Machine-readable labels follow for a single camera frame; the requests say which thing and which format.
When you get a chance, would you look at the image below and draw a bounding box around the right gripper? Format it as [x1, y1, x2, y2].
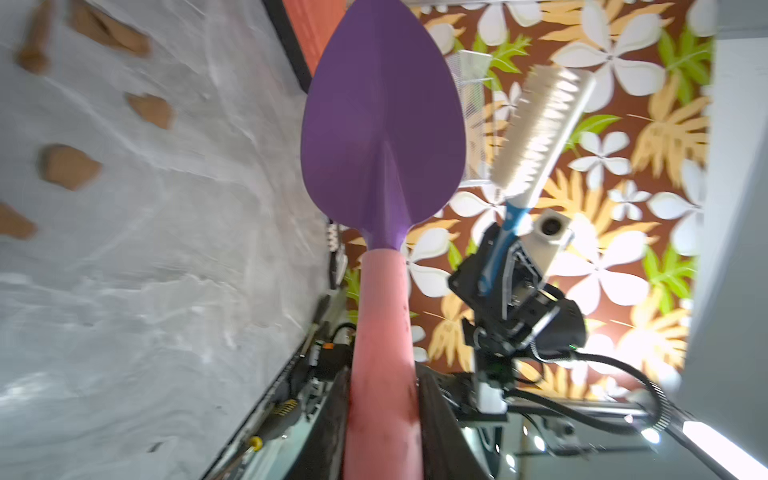
[448, 224, 586, 360]

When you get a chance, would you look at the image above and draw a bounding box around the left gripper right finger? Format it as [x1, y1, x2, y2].
[416, 364, 489, 479]

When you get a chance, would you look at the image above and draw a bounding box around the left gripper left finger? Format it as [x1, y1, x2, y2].
[287, 368, 350, 480]

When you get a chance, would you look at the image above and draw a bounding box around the white brush blue handle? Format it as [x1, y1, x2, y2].
[478, 65, 596, 296]

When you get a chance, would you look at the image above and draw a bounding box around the purple trowel pink handle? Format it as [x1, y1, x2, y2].
[301, 1, 466, 479]

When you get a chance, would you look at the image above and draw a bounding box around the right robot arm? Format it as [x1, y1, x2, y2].
[441, 219, 767, 479]

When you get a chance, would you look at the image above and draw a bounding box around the brown soil clump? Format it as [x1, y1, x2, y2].
[125, 93, 175, 130]
[39, 144, 103, 191]

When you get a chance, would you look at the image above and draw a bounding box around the black socket bit rack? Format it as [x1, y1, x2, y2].
[326, 219, 348, 290]

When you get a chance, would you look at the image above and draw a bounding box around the red plastic tool case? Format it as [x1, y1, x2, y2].
[262, 0, 348, 93]

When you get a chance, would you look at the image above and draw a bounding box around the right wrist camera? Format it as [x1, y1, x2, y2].
[522, 209, 574, 281]

